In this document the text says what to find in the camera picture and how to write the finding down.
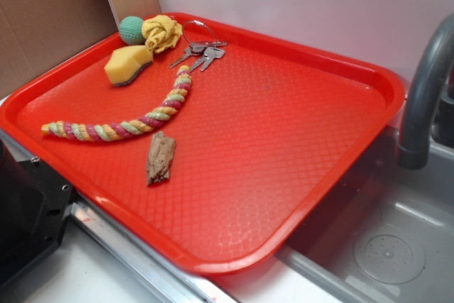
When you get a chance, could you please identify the red plastic tray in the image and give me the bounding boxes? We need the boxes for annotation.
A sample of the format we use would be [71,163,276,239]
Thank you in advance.
[1,19,405,275]

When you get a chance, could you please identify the brown wood piece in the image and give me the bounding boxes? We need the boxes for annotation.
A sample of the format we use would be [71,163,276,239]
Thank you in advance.
[146,131,177,186]

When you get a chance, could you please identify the yellow crumpled cloth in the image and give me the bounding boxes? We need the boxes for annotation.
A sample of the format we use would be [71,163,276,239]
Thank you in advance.
[141,15,183,54]

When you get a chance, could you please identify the yellow sponge with grey pad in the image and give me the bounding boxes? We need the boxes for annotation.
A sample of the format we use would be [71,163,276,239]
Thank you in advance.
[104,45,154,86]

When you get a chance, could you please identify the green textured ball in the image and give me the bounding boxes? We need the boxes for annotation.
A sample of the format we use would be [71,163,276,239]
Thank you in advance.
[118,16,145,45]

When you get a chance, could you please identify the grey toy sink basin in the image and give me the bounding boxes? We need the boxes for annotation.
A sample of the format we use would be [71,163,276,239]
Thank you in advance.
[276,123,454,303]

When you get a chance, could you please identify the grey curved faucet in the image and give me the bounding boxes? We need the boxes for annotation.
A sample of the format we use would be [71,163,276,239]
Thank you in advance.
[396,14,453,170]

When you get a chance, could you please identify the brown cardboard panel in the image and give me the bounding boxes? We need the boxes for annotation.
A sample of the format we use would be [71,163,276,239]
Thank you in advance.
[1,0,117,97]

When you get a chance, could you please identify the silver keys on wire ring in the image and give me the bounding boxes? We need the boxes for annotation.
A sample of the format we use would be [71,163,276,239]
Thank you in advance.
[169,20,228,72]

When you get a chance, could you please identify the multicolour twisted rope toy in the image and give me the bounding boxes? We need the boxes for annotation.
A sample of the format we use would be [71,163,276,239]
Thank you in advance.
[41,65,192,142]

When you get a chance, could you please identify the silver metal rail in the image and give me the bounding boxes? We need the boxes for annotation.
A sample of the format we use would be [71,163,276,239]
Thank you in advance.
[0,128,231,303]

